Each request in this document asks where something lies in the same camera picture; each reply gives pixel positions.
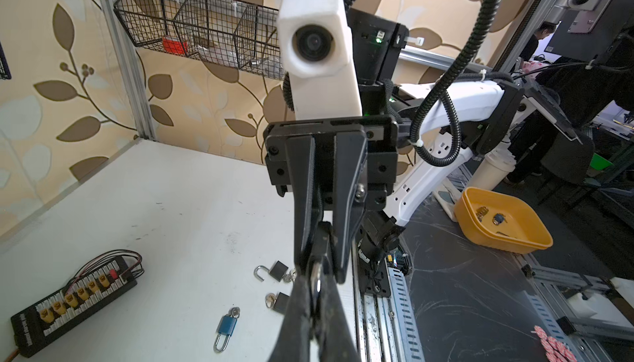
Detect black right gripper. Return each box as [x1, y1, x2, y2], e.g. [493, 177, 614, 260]
[264, 115, 399, 284]

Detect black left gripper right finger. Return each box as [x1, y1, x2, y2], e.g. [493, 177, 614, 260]
[314, 263, 361, 361]

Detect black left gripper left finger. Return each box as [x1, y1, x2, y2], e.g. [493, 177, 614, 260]
[269, 222, 334, 361]

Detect blue padlock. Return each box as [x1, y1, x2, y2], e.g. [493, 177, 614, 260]
[213, 307, 240, 354]

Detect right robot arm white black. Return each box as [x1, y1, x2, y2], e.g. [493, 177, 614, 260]
[264, 0, 547, 302]

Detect black padlock right open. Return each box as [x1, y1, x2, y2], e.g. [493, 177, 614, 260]
[254, 261, 297, 283]

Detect red item in basket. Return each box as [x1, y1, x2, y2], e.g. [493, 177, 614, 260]
[162, 36, 188, 56]

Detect yellow plastic bowl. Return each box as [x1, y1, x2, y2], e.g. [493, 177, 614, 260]
[454, 187, 553, 255]

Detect pink white candies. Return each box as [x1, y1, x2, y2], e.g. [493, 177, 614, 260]
[532, 326, 578, 362]

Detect black charging board yellow connectors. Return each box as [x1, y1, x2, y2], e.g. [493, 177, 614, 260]
[11, 249, 145, 358]

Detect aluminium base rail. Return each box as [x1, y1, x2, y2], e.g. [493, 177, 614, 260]
[353, 249, 424, 361]

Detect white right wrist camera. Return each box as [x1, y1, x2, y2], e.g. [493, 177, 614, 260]
[277, 0, 363, 120]

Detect right wire basket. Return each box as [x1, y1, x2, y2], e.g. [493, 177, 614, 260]
[114, 0, 284, 80]

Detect aluminium frame post right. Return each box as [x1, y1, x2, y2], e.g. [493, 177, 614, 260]
[100, 0, 157, 141]

